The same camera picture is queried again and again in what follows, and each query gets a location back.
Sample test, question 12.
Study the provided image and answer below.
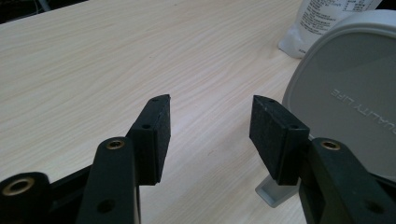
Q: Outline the white printed bag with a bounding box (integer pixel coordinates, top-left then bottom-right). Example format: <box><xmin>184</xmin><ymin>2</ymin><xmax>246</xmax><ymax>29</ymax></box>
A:
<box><xmin>277</xmin><ymin>0</ymin><xmax>384</xmax><ymax>60</ymax></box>

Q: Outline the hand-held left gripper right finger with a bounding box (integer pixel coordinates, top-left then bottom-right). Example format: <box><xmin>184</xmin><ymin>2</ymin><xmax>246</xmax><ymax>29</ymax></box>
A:
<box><xmin>249</xmin><ymin>95</ymin><xmax>396</xmax><ymax>224</ymax></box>

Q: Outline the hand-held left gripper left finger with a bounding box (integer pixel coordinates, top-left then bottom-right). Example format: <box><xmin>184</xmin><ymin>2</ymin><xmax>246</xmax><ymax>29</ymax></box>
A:
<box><xmin>76</xmin><ymin>94</ymin><xmax>172</xmax><ymax>224</ymax></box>

